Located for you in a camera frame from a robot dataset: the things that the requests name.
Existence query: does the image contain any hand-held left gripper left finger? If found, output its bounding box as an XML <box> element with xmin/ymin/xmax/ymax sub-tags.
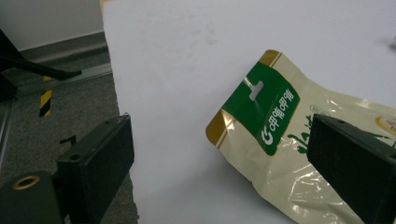
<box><xmin>55</xmin><ymin>112</ymin><xmax>135</xmax><ymax>224</ymax></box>

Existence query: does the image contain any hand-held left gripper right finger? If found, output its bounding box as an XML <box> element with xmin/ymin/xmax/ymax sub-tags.
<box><xmin>306</xmin><ymin>113</ymin><xmax>396</xmax><ymax>224</ymax></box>

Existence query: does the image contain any cream and green snack packet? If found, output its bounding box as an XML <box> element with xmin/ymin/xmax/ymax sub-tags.
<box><xmin>205</xmin><ymin>49</ymin><xmax>396</xmax><ymax>224</ymax></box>

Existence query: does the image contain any yellow black striped tape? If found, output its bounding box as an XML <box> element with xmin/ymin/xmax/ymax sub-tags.
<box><xmin>38</xmin><ymin>76</ymin><xmax>53</xmax><ymax>118</ymax></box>

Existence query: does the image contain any black stand leg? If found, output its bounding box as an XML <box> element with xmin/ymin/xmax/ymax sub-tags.
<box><xmin>0</xmin><ymin>27</ymin><xmax>83</xmax><ymax>104</ymax></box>

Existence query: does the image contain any white table sheet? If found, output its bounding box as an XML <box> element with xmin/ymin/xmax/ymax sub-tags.
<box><xmin>102</xmin><ymin>0</ymin><xmax>396</xmax><ymax>224</ymax></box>

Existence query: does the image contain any metal floor rail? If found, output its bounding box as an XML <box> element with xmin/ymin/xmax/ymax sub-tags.
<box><xmin>0</xmin><ymin>63</ymin><xmax>113</xmax><ymax>169</ymax></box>

